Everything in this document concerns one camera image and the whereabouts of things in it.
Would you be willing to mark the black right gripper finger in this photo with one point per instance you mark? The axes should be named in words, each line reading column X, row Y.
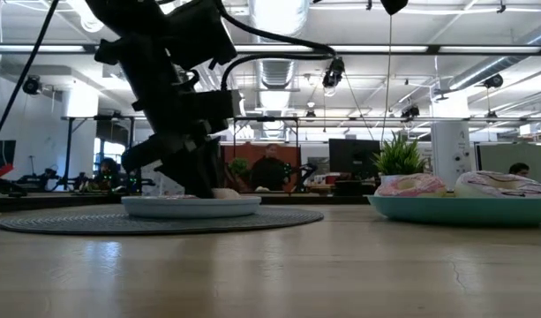
column 394, row 5

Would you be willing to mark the red object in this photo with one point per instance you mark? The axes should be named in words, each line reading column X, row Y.
column 0, row 171

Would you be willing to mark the pink iced donut white drizzle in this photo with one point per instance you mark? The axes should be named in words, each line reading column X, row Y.
column 411, row 185

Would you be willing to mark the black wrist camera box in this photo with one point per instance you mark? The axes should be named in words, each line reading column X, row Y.
column 217, row 110

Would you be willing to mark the white iced donut dark drizzle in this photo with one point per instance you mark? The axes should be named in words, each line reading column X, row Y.
column 499, row 185

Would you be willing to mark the light blue plate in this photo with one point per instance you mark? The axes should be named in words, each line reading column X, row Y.
column 190, row 207

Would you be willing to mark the teal plate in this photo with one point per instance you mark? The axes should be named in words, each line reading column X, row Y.
column 464, row 212

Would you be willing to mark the white cylinder column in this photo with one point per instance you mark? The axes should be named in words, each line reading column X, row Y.
column 451, row 150

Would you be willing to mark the small green plant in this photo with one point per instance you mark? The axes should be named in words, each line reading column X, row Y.
column 239, row 168

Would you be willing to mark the person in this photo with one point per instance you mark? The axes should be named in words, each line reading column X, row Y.
column 107, row 170
column 519, row 169
column 270, row 172

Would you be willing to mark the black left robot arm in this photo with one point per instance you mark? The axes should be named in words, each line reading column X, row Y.
column 137, row 26

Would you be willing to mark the cream foam donut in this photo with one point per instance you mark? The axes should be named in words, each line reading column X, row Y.
column 228, row 193

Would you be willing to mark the black ceiling spotlight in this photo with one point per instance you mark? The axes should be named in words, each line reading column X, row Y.
column 410, row 111
column 493, row 81
column 32, row 85
column 334, row 73

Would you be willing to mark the black background robot arm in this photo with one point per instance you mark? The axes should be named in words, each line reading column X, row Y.
column 303, row 172

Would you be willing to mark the black frame light bar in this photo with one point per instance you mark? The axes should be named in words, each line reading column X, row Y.
column 385, row 48

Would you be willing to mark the dark wall screen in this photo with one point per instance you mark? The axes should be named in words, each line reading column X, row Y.
column 1, row 152

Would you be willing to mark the orange partition panel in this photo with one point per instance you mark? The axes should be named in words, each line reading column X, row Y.
column 243, row 152

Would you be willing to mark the round grey woven mat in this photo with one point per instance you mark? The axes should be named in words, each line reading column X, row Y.
column 76, row 223

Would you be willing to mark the black monitor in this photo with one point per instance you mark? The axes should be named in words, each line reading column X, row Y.
column 354, row 156

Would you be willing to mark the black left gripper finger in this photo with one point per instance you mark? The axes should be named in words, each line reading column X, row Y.
column 212, row 172
column 188, row 174

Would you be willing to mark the grey partition panel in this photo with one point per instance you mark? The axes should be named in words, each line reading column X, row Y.
column 495, row 161

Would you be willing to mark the green potted plant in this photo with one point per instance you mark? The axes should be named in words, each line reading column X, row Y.
column 398, row 156

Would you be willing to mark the silver ceiling duct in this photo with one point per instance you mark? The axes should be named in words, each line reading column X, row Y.
column 279, row 13

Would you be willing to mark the grey marble panel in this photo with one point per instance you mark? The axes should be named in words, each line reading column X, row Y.
column 153, row 185

